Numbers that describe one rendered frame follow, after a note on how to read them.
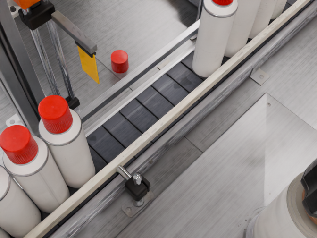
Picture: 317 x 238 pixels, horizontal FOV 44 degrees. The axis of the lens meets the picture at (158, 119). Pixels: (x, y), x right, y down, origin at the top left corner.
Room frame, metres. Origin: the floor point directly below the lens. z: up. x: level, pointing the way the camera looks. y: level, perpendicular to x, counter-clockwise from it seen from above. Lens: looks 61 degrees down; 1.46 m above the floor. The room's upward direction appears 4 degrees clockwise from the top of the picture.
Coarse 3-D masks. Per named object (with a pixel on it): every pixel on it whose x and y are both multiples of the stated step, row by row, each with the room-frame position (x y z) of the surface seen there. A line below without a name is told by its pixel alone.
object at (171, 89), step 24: (288, 0) 0.62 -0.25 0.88; (312, 0) 0.63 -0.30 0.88; (168, 72) 0.42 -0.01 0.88; (192, 72) 0.42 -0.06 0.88; (144, 96) 0.36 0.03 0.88; (168, 96) 0.37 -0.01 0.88; (120, 120) 0.31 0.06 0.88; (144, 120) 0.32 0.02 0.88; (96, 144) 0.26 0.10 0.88; (120, 144) 0.27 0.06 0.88; (96, 168) 0.22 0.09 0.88; (72, 192) 0.18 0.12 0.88; (96, 192) 0.19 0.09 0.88
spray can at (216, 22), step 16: (208, 0) 0.43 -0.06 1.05; (224, 0) 0.42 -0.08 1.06; (208, 16) 0.42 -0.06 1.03; (224, 16) 0.41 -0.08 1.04; (208, 32) 0.41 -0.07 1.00; (224, 32) 0.41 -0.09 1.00; (208, 48) 0.41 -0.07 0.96; (224, 48) 0.42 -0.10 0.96; (192, 64) 0.43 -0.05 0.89; (208, 64) 0.41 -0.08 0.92
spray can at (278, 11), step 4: (280, 0) 0.56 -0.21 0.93; (284, 0) 0.57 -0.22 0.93; (276, 4) 0.56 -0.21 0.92; (280, 4) 0.56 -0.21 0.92; (284, 4) 0.57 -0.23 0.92; (276, 8) 0.56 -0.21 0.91; (280, 8) 0.56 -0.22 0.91; (276, 12) 0.56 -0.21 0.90; (280, 12) 0.57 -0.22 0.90; (272, 16) 0.56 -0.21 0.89; (276, 16) 0.56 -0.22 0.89; (272, 20) 0.56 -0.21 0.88
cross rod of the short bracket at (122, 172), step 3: (120, 165) 0.22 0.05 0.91; (117, 168) 0.21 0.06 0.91; (120, 168) 0.21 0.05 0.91; (123, 168) 0.22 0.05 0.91; (117, 171) 0.21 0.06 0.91; (120, 171) 0.21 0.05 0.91; (123, 171) 0.21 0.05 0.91; (126, 171) 0.21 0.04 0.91; (120, 174) 0.21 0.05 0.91; (123, 174) 0.21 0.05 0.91; (126, 174) 0.21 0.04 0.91; (129, 174) 0.21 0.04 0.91; (123, 177) 0.20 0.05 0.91; (126, 177) 0.20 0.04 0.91; (129, 177) 0.20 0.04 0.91; (126, 180) 0.20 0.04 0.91
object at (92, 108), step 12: (192, 24) 0.46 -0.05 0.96; (180, 36) 0.43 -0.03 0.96; (168, 48) 0.41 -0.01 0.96; (156, 60) 0.38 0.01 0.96; (132, 72) 0.35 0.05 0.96; (144, 72) 0.36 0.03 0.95; (120, 84) 0.33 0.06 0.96; (108, 96) 0.31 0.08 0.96; (84, 108) 0.28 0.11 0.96; (96, 108) 0.29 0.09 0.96; (84, 120) 0.27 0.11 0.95
